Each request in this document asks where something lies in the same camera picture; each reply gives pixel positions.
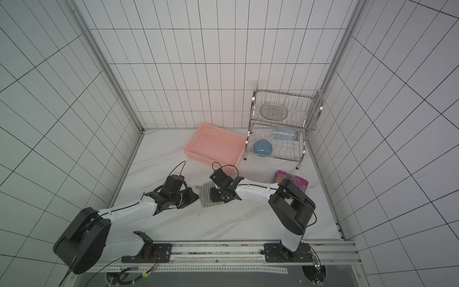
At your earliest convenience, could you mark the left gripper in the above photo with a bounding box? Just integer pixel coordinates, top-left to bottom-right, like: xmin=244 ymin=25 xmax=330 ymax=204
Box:
xmin=170 ymin=187 xmax=199 ymax=209

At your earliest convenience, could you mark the grey striped dishcloth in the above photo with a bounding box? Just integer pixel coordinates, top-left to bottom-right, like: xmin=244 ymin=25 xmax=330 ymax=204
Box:
xmin=196 ymin=181 xmax=224 ymax=208

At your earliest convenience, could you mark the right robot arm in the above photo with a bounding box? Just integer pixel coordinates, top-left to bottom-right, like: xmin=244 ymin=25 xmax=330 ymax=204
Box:
xmin=200 ymin=177 xmax=317 ymax=254

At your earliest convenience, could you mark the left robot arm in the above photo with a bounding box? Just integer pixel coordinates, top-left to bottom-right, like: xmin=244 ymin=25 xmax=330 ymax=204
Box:
xmin=53 ymin=175 xmax=199 ymax=275

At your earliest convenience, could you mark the pink plastic basket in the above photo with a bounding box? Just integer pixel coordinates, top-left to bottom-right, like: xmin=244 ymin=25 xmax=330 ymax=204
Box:
xmin=184 ymin=123 xmax=246 ymax=166

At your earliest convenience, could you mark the purple candy bag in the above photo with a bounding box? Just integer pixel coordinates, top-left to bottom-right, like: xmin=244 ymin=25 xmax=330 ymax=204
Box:
xmin=273 ymin=171 xmax=308 ymax=193

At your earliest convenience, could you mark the blue bowl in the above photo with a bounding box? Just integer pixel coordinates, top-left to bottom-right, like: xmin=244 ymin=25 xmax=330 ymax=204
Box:
xmin=253 ymin=139 xmax=273 ymax=157

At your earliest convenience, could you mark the clear blue plastic cup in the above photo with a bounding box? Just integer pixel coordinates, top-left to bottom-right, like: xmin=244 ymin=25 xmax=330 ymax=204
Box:
xmin=273 ymin=126 xmax=299 ymax=141

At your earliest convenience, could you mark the steel dish rack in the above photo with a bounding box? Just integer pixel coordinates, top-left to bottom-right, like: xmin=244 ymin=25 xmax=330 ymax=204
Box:
xmin=243 ymin=88 xmax=323 ymax=170

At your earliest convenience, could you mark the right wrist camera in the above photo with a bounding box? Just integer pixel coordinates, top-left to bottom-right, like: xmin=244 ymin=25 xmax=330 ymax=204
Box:
xmin=210 ymin=168 xmax=233 ymax=188

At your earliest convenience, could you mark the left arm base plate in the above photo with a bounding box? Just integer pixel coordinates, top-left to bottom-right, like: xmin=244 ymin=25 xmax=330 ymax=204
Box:
xmin=121 ymin=231 xmax=173 ymax=264

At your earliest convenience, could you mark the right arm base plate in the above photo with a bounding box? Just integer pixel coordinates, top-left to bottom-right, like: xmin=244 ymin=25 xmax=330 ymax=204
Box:
xmin=259 ymin=243 xmax=313 ymax=263

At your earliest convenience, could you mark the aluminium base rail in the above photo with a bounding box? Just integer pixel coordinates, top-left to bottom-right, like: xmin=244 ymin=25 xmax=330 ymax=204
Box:
xmin=107 ymin=239 xmax=361 ymax=267

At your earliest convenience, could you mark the left base cable bundle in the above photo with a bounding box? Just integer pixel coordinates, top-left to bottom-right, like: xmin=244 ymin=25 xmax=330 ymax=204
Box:
xmin=106 ymin=250 xmax=162 ymax=287

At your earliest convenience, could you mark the base cable bundle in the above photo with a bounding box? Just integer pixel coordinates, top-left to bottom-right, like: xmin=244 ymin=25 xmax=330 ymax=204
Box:
xmin=302 ymin=250 xmax=328 ymax=284
xmin=106 ymin=250 xmax=162 ymax=287

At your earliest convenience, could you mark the right base cable bundle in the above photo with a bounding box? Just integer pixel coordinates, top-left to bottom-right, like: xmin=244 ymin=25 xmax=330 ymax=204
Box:
xmin=302 ymin=250 xmax=328 ymax=284

